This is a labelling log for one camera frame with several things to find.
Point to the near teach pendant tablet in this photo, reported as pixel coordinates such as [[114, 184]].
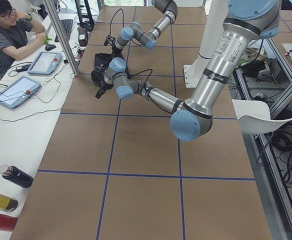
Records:
[[18, 92]]

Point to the teach pendant tablet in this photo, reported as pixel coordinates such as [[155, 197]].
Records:
[[18, 92], [45, 63]]

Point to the black water bottle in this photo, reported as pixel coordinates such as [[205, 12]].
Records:
[[16, 176]]

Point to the far teach pendant tablet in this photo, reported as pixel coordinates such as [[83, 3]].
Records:
[[45, 63]]

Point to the red bottle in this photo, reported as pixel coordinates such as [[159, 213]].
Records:
[[7, 223]]

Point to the white plastic chair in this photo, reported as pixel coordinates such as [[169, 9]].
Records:
[[254, 117]]

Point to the black keyboard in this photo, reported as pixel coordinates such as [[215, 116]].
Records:
[[67, 25]]

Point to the seated person grey shirt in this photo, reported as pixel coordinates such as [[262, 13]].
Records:
[[20, 35]]

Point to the black graphic t-shirt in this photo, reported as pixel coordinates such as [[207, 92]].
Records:
[[101, 63]]

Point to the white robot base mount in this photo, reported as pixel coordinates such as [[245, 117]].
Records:
[[212, 33]]

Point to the aluminium frame post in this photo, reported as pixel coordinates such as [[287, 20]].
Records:
[[59, 30]]

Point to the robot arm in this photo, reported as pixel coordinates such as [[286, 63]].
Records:
[[134, 31], [245, 21]]

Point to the black computer mouse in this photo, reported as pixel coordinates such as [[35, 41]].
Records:
[[50, 47]]

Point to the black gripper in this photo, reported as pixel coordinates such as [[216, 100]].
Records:
[[103, 87], [115, 49]]

